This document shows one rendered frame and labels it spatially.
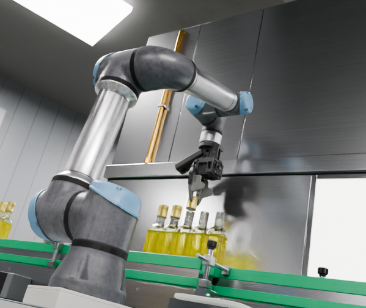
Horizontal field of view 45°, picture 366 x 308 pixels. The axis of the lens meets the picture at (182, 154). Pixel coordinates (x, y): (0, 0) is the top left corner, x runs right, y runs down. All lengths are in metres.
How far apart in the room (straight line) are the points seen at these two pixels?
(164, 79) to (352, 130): 0.70
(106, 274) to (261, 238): 0.73
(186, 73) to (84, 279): 0.58
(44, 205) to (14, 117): 3.74
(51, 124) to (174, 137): 3.05
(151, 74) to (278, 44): 0.87
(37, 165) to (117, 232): 3.82
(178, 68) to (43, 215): 0.48
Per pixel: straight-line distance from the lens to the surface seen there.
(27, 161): 4.65
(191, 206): 1.47
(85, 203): 0.92
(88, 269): 0.86
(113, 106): 1.12
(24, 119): 4.75
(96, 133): 1.08
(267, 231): 1.47
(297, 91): 1.71
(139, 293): 1.31
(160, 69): 1.12
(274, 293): 1.24
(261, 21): 2.02
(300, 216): 1.45
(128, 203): 0.90
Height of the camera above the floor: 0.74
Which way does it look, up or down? 23 degrees up
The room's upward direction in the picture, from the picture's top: 13 degrees clockwise
